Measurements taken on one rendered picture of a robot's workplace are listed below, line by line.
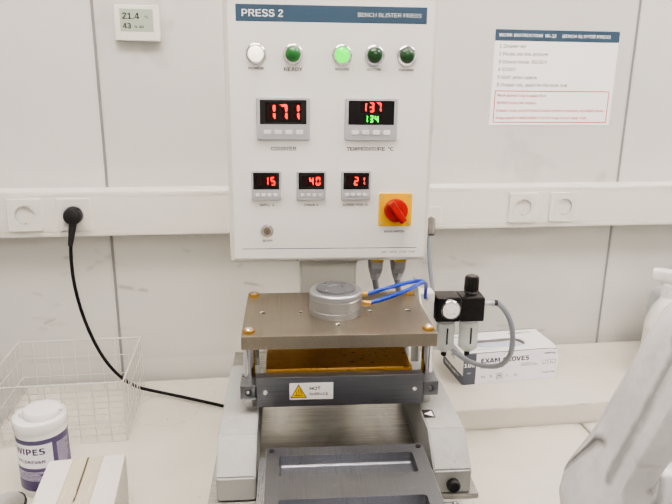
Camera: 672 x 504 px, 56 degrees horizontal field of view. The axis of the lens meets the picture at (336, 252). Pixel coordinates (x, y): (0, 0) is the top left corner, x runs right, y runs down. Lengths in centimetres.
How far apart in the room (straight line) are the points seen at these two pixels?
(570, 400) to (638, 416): 94
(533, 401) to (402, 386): 58
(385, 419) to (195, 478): 39
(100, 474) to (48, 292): 58
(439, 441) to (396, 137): 47
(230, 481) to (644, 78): 130
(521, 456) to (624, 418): 79
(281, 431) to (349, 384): 16
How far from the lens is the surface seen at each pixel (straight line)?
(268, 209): 104
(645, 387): 53
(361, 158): 103
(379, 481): 79
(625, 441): 55
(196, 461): 128
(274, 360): 92
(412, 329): 90
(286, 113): 102
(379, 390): 90
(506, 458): 132
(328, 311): 92
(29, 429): 120
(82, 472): 114
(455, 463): 88
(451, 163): 152
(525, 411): 141
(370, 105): 102
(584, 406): 147
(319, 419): 103
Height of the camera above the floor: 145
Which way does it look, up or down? 15 degrees down
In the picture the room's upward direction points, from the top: 1 degrees clockwise
